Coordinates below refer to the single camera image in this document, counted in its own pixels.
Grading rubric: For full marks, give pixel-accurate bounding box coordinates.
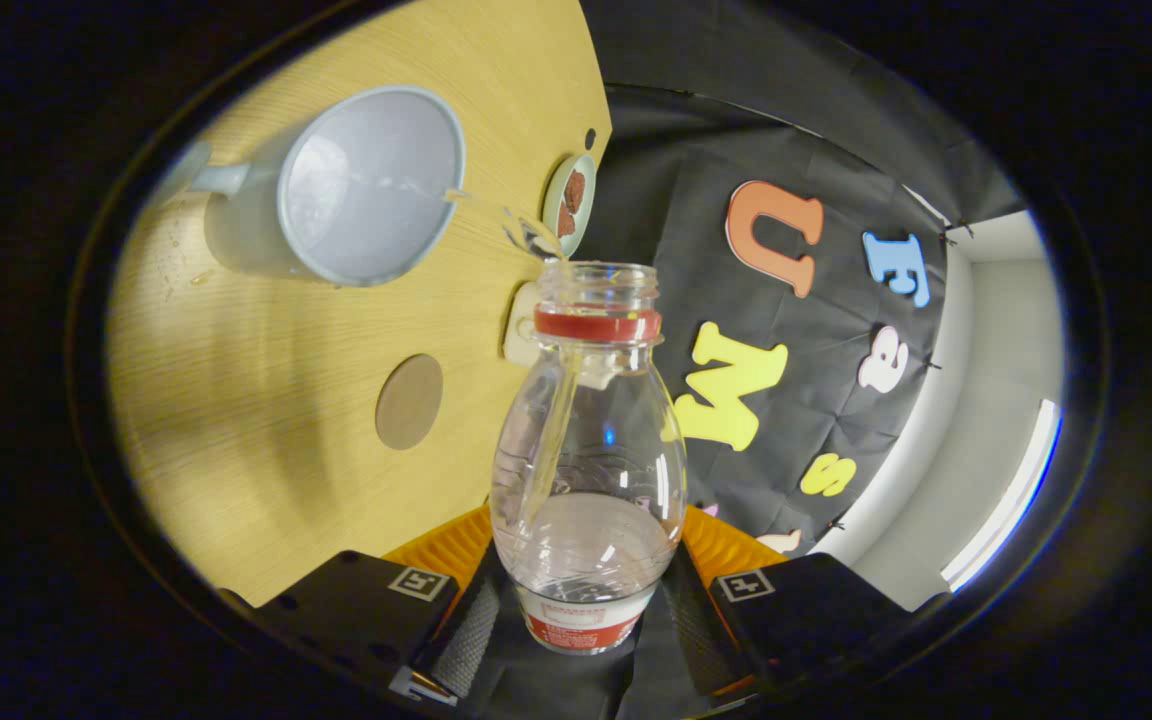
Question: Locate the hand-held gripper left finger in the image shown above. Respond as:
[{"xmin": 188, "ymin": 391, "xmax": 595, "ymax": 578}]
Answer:
[{"xmin": 221, "ymin": 503, "xmax": 502, "ymax": 706}]

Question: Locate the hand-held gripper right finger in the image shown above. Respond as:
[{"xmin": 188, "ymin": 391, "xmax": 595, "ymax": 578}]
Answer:
[{"xmin": 663, "ymin": 505, "xmax": 952, "ymax": 701}]

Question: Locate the clear plastic juice bottle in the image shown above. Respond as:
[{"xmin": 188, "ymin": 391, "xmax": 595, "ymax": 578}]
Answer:
[{"xmin": 489, "ymin": 262, "xmax": 688, "ymax": 657}]

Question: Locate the round brown coaster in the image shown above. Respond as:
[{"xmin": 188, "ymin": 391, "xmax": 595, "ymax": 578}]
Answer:
[{"xmin": 375, "ymin": 353, "xmax": 444, "ymax": 451}]

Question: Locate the white cup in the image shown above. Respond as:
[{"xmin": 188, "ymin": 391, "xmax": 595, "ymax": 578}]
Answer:
[{"xmin": 161, "ymin": 85, "xmax": 467, "ymax": 289}]

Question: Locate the white toaster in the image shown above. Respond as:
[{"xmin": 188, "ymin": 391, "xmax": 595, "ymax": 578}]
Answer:
[{"xmin": 502, "ymin": 280, "xmax": 543, "ymax": 366}]

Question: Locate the wooden table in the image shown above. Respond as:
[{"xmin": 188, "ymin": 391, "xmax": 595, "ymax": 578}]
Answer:
[{"xmin": 106, "ymin": 0, "xmax": 614, "ymax": 608}]

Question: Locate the long ceiling light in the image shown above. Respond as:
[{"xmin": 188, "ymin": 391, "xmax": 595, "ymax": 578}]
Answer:
[{"xmin": 939, "ymin": 398, "xmax": 1064, "ymax": 593}]

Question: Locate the pale green plate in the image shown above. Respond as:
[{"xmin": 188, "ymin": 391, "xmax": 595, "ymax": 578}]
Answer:
[{"xmin": 542, "ymin": 153, "xmax": 598, "ymax": 257}]

